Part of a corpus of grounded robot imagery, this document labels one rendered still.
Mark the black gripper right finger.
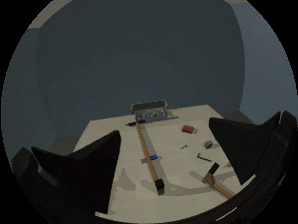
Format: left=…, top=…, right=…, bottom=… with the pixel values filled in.
left=209, top=112, right=281, bottom=185

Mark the red rectangular block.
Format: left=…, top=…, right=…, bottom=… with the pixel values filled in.
left=182, top=125, right=193, bottom=135

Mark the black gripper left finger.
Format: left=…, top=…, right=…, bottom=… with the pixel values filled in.
left=32, top=129, right=121, bottom=214

